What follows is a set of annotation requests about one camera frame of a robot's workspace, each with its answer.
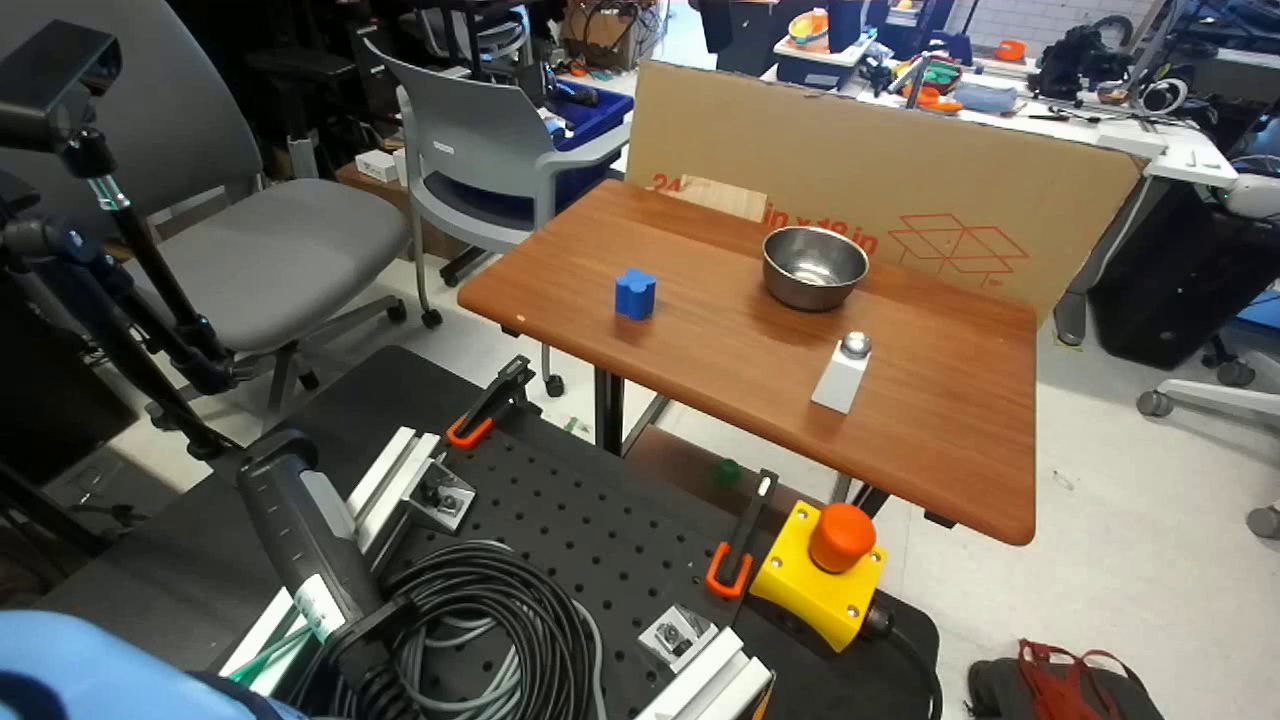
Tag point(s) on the white salt shaker silver cap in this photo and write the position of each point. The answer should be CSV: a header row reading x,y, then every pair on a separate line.
x,y
847,374

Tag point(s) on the grey robot arm base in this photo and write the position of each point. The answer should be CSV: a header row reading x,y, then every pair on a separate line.
x,y
308,532

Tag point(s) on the silver metal bowl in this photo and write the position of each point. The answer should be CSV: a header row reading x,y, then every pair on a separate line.
x,y
814,269

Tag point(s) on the blue cube block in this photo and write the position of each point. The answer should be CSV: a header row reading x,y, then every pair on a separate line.
x,y
635,294

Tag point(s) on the orange black clamp left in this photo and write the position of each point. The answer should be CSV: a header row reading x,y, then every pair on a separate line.
x,y
482,415

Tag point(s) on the orange black clamp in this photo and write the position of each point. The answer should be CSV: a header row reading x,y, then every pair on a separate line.
x,y
733,560
482,415

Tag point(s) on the black perforated breadboard base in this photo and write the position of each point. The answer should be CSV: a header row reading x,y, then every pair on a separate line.
x,y
188,581

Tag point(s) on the orange black clamp right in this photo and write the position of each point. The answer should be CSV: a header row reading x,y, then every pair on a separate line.
x,y
733,560

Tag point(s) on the grey plastic chair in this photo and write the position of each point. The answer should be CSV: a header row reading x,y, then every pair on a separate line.
x,y
486,162

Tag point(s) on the yellow emergency stop button box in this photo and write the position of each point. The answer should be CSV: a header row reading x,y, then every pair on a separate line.
x,y
822,568

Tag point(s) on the brown wooden table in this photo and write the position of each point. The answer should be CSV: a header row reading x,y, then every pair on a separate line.
x,y
944,415

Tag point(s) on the grey padded office chair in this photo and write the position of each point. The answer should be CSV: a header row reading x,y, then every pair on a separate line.
x,y
274,264

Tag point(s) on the cardboard sheet backdrop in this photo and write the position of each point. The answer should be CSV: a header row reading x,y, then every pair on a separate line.
x,y
989,210

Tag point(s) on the red black bag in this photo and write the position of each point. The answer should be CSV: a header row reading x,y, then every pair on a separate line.
x,y
1046,682

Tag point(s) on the white cluttered desk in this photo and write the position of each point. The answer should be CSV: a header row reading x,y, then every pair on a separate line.
x,y
1000,96

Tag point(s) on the blue cloth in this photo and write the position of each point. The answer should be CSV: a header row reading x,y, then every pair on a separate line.
x,y
71,669

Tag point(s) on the white aluminium rail bracket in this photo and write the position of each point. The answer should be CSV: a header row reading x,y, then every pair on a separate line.
x,y
709,669

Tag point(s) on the black camera tripod stand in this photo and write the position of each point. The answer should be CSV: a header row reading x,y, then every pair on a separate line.
x,y
51,93

